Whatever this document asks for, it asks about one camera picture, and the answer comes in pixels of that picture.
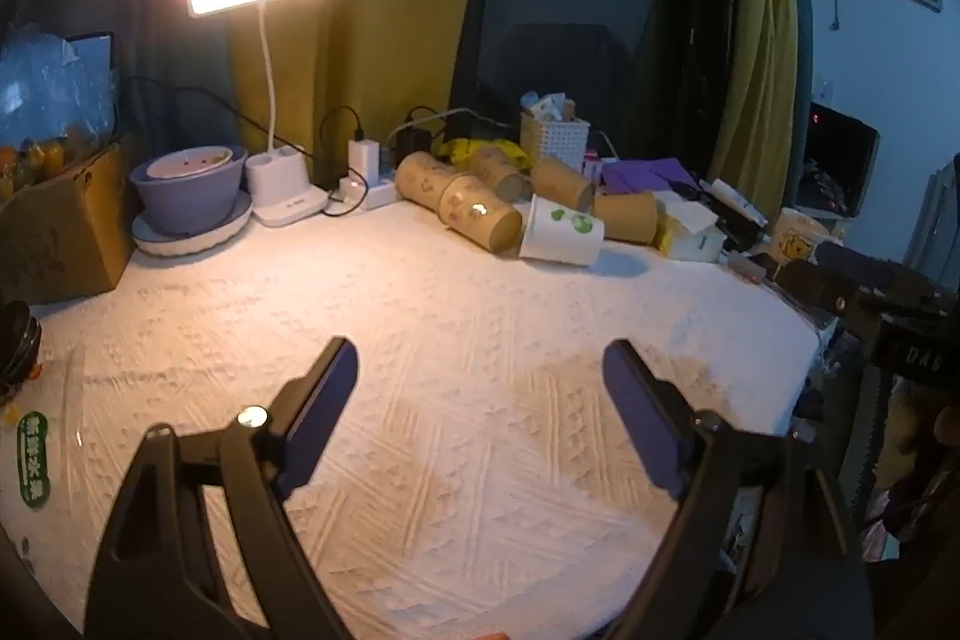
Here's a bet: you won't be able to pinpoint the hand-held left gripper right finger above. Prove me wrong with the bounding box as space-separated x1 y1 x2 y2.
604 338 871 640

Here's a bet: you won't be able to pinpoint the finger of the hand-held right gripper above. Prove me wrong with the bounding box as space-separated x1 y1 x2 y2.
814 242 950 296
772 261 893 320

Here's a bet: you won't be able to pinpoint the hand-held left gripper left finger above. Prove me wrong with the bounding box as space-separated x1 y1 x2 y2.
84 335 359 640

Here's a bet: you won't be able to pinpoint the white green-print paper cup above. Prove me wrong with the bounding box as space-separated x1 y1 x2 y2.
519 194 605 266

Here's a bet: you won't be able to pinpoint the brown patterned paper cup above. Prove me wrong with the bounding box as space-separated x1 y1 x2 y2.
439 173 524 253

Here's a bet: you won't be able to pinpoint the white cartoon mug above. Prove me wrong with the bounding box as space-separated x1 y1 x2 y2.
769 206 830 270

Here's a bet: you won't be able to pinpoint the black monitor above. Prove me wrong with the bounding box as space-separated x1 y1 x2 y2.
795 100 882 217

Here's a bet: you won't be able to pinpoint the white tube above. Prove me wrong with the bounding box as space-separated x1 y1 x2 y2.
701 179 770 229

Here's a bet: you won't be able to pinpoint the yellow white tissue box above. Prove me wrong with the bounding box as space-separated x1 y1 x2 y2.
656 201 727 262

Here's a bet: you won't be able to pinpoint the white textured tablecloth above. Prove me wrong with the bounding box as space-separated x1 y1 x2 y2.
0 197 820 640

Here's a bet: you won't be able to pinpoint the purple cloth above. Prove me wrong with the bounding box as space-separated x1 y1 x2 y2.
600 156 702 197

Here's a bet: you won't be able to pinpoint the white plate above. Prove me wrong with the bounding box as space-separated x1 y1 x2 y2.
132 190 253 259

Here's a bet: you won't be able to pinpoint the white power strip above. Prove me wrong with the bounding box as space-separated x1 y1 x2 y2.
326 171 398 212

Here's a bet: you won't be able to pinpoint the yellow curtain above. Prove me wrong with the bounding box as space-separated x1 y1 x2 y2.
709 0 815 206

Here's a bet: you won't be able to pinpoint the purple bowl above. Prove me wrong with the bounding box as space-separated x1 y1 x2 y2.
129 145 250 236

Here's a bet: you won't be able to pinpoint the white charger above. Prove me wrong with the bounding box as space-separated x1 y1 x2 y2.
347 137 383 184

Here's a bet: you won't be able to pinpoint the white inner dish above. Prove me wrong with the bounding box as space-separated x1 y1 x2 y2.
146 146 235 182

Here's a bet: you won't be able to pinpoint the clear bag with green label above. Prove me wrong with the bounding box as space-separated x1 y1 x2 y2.
0 355 91 611

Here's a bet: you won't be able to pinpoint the white plastic basket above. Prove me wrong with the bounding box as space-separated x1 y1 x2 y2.
520 111 591 172

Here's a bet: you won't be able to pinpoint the black power adapter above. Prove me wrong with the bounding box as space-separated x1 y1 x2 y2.
395 124 434 161

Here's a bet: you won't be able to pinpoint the yellow bag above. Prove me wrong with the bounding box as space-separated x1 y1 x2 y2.
437 136 533 169

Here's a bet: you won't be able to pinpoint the stack of black bowls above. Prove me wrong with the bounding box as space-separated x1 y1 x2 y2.
0 300 42 405

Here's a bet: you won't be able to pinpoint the cardboard box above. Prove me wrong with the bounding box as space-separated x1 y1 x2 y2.
0 141 143 307

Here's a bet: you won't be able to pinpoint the packets in basket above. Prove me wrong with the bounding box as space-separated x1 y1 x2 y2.
521 91 578 122

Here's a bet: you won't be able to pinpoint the plastic bag of oranges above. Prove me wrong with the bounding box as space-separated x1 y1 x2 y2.
0 23 121 199

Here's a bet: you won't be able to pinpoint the looped black cable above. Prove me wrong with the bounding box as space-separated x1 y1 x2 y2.
321 106 370 163

